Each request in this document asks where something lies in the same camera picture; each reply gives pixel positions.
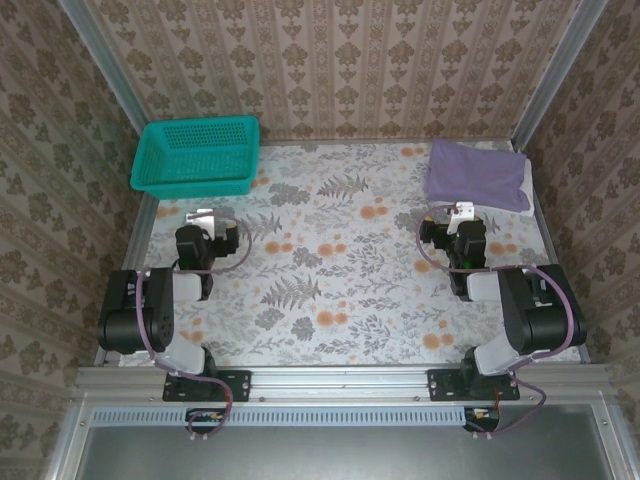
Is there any purple t-shirt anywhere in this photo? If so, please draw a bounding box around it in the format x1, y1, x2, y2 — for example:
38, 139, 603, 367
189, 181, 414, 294
423, 138, 532, 212

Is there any white folded t-shirt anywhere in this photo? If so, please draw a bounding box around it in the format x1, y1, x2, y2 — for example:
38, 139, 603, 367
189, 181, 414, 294
499, 155, 536, 218

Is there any teal plastic basket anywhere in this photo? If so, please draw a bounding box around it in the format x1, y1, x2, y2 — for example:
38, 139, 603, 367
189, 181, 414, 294
129, 115, 261, 201

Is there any floral tablecloth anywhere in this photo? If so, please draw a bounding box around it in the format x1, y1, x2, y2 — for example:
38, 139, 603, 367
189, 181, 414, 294
119, 142, 584, 369

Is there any black controller board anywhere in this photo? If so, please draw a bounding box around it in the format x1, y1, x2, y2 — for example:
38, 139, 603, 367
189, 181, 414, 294
462, 405, 501, 434
184, 407, 227, 435

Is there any grey metal panel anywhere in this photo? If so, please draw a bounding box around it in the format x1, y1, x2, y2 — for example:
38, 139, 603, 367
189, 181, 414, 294
47, 402, 640, 480

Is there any right arm's purple cable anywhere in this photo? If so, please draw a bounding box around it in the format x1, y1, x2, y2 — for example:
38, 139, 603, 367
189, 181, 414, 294
415, 202, 576, 441

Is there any arm's purple cable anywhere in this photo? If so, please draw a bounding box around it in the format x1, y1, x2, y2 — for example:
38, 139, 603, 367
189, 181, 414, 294
135, 212, 253, 442
415, 202, 576, 441

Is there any left arm's purple cable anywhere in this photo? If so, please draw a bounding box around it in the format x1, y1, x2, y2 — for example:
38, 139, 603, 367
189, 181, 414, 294
135, 212, 253, 442

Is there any right arm's black base plate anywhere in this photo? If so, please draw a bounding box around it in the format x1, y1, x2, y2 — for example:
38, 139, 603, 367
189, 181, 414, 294
427, 368, 521, 403

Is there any left arm's black base plate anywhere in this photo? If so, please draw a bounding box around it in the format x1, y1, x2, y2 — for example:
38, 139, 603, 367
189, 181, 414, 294
162, 368, 251, 403

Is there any long aluminium mounting rail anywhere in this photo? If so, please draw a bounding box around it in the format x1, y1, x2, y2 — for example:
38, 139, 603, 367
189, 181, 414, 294
73, 364, 615, 405

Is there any slotted grey cable duct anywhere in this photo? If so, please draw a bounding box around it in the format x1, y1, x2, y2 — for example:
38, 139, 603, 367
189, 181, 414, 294
92, 405, 494, 427

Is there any aluminium frame post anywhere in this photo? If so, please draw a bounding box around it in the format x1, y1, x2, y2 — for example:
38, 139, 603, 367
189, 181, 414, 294
55, 0, 151, 136
513, 0, 609, 146

